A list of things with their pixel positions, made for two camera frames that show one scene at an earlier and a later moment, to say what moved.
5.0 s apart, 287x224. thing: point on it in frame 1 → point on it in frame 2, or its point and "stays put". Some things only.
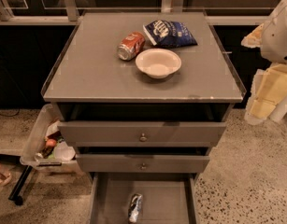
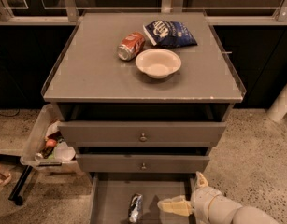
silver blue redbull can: x=135 y=208 stays put
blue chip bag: x=168 y=34 stays put
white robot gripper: x=279 y=37 → x=201 y=199
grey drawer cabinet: x=143 y=97 stays put
